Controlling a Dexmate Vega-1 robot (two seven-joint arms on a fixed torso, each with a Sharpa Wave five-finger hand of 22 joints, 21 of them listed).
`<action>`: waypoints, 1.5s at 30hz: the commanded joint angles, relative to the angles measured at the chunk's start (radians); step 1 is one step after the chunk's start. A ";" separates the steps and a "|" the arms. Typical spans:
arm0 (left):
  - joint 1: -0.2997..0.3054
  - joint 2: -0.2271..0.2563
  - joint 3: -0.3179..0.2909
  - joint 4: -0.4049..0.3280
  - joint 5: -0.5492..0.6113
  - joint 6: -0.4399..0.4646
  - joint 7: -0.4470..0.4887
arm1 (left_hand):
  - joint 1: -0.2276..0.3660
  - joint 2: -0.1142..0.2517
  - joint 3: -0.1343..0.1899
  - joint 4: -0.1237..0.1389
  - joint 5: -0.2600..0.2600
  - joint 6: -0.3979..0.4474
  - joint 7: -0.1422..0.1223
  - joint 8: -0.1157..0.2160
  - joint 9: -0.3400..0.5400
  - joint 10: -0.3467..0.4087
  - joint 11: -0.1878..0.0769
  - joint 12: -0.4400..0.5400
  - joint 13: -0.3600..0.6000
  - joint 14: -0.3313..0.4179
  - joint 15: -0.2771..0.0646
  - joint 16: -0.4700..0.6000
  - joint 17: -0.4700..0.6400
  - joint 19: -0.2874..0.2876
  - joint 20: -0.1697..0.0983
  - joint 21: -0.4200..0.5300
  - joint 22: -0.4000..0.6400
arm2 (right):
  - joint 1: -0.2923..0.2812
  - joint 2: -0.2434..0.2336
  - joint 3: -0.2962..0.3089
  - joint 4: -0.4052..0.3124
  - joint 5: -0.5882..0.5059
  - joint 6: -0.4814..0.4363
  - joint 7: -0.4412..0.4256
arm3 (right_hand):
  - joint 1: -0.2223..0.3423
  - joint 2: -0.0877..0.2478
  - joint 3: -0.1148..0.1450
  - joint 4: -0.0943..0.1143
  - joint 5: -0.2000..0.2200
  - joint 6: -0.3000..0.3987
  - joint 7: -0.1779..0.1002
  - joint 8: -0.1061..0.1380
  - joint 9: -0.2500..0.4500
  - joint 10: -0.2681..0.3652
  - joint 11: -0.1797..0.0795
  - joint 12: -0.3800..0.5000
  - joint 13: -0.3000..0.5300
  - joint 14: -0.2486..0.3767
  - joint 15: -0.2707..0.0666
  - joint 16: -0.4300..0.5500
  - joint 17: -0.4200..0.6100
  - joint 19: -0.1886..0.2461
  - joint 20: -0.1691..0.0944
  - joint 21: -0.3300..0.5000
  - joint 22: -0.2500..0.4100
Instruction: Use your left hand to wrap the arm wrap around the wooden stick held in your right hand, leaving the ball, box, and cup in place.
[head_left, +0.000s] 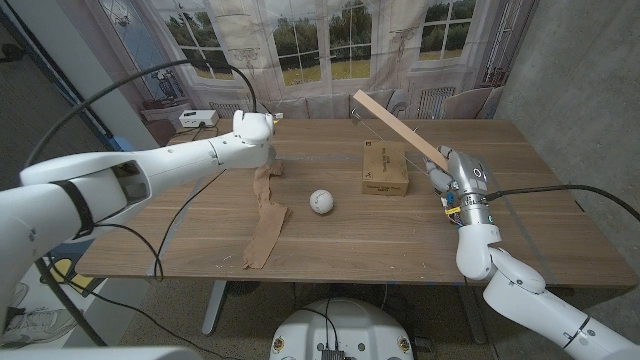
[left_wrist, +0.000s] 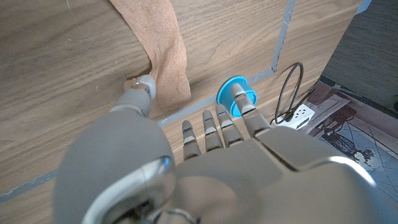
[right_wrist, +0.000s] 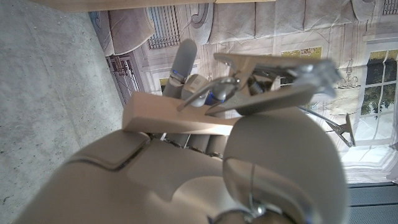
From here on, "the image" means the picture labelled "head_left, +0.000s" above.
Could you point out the tan fabric arm wrap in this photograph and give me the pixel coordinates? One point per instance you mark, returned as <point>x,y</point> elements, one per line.
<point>267,230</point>

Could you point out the white power adapter box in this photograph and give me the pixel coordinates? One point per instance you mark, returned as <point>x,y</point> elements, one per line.
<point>197,118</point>

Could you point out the yellow and black floor object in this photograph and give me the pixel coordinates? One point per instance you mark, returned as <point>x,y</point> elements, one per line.
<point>62,267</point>

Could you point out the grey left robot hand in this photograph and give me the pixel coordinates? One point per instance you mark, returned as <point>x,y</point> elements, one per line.
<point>271,156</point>

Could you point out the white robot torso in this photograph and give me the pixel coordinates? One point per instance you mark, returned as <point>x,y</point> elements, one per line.
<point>350,330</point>

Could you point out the white ball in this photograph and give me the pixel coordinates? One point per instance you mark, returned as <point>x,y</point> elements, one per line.
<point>321,202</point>

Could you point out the white table leg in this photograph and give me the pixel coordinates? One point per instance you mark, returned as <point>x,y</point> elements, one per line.
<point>472,315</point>
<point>215,305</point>

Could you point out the printed window backdrop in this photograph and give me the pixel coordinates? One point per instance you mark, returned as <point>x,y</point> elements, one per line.
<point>310,30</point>

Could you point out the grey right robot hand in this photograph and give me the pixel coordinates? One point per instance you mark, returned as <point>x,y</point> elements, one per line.
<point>465,175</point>

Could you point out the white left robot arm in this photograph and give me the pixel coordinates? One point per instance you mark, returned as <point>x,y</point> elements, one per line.
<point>165,160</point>

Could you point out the brown cardboard box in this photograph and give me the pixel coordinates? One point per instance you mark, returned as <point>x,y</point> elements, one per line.
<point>385,172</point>

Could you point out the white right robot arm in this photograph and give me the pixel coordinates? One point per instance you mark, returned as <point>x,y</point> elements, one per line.
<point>525,300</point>

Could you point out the wooden stick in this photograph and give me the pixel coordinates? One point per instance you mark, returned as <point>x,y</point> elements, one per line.
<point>395,125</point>

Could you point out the white sneakers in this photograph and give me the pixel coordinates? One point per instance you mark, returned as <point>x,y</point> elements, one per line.
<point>35,325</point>

